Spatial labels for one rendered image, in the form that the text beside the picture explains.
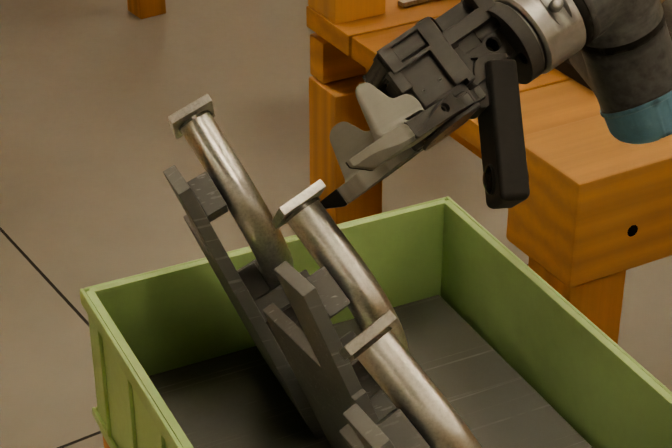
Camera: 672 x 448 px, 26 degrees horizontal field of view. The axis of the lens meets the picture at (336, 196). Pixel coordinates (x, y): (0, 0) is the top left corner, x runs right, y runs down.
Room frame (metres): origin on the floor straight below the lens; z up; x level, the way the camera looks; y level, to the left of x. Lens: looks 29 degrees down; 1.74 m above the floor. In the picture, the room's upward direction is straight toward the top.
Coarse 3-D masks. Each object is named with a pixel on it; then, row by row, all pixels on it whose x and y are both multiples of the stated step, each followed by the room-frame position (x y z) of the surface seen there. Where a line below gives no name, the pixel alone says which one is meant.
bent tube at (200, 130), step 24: (192, 120) 1.12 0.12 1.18; (192, 144) 1.11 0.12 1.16; (216, 144) 1.11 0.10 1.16; (216, 168) 1.09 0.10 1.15; (240, 168) 1.10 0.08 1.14; (240, 192) 1.08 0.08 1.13; (240, 216) 1.08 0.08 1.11; (264, 216) 1.08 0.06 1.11; (264, 240) 1.07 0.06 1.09; (264, 264) 1.08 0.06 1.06
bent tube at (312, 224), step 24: (312, 192) 0.96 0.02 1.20; (288, 216) 0.96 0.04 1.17; (312, 216) 0.96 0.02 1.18; (312, 240) 0.95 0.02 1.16; (336, 240) 0.95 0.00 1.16; (336, 264) 0.94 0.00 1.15; (360, 264) 0.94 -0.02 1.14; (360, 288) 0.93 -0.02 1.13; (360, 312) 0.92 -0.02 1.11; (384, 312) 0.93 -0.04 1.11
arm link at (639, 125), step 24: (624, 48) 1.11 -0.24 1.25; (648, 48) 1.12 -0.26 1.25; (600, 72) 1.13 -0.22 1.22; (624, 72) 1.11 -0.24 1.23; (648, 72) 1.11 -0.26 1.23; (600, 96) 1.14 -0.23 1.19; (624, 96) 1.12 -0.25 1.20; (648, 96) 1.12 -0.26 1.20; (624, 120) 1.12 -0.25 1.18; (648, 120) 1.12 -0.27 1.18
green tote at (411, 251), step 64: (384, 256) 1.33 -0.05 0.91; (448, 256) 1.35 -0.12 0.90; (512, 256) 1.25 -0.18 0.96; (128, 320) 1.20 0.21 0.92; (192, 320) 1.23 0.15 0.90; (512, 320) 1.23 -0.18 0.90; (576, 320) 1.14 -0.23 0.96; (128, 384) 1.07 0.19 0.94; (576, 384) 1.13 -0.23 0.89; (640, 384) 1.05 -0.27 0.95
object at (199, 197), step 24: (168, 168) 1.10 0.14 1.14; (192, 192) 1.06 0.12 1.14; (216, 192) 1.08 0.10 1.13; (192, 216) 1.06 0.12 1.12; (216, 216) 1.08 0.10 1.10; (216, 240) 1.07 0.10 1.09; (216, 264) 1.09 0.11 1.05; (240, 288) 1.08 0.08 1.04; (240, 312) 1.16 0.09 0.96; (288, 312) 1.21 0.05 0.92; (264, 336) 1.08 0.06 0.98; (288, 384) 1.09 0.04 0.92; (312, 432) 1.10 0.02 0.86
